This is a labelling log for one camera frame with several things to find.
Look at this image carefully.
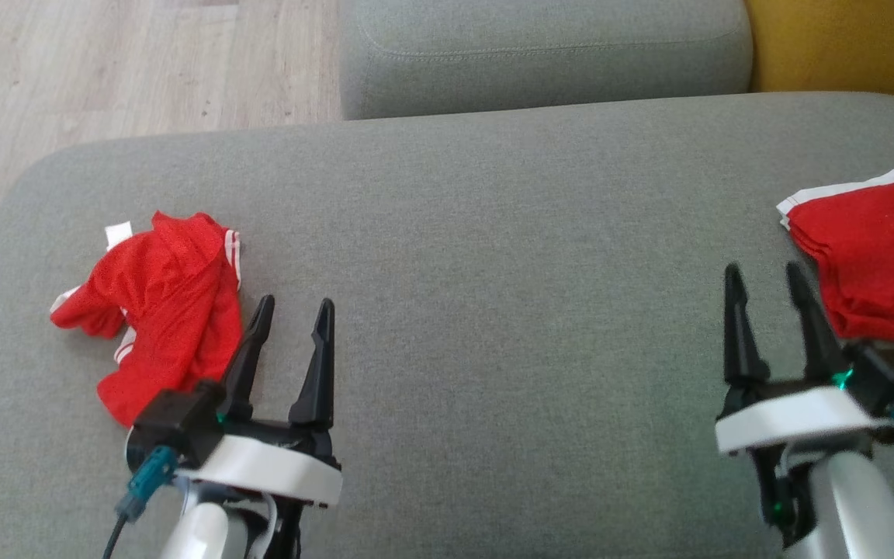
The left camera cable teal plug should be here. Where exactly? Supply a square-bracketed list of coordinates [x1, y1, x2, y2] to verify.
[103, 445, 181, 559]

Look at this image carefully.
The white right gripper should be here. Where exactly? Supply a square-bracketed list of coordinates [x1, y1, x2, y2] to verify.
[715, 262, 894, 457]

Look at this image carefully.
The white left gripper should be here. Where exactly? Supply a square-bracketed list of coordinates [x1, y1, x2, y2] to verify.
[183, 293, 343, 509]

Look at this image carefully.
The small grey fabric sofa cushion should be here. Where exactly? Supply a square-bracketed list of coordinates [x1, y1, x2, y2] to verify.
[338, 0, 754, 121]

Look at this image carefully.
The large grey fabric sofa seat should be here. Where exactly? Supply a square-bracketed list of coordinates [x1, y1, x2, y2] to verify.
[0, 92, 894, 559]

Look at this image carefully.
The red shorts white waistband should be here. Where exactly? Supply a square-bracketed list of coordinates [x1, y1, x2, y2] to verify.
[775, 168, 894, 346]

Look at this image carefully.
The mustard yellow furniture piece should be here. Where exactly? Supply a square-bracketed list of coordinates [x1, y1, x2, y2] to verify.
[743, 0, 894, 117]

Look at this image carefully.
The red basketball jersey number 23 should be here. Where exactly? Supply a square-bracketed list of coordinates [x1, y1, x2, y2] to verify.
[50, 210, 246, 428]

